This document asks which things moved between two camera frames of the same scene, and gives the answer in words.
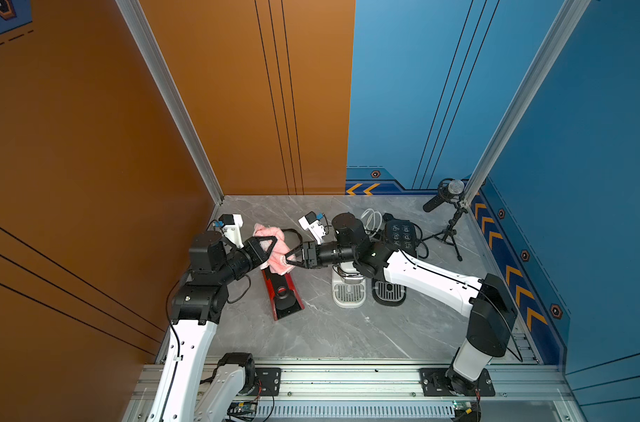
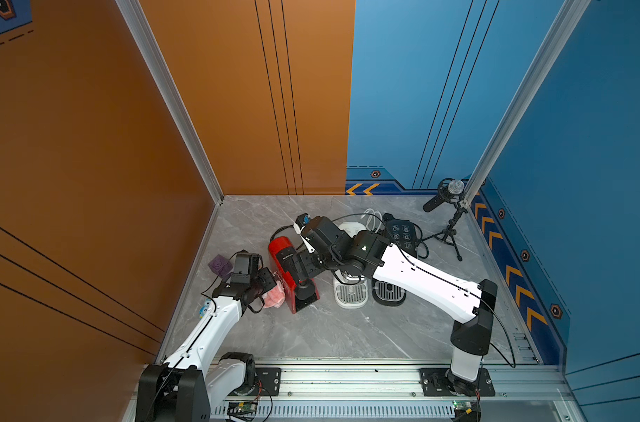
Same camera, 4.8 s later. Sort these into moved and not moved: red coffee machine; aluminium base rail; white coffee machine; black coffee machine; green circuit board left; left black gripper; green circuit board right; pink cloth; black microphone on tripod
Moved: left black gripper; red coffee machine; pink cloth
Not moved: black coffee machine; aluminium base rail; white coffee machine; green circuit board right; green circuit board left; black microphone on tripod
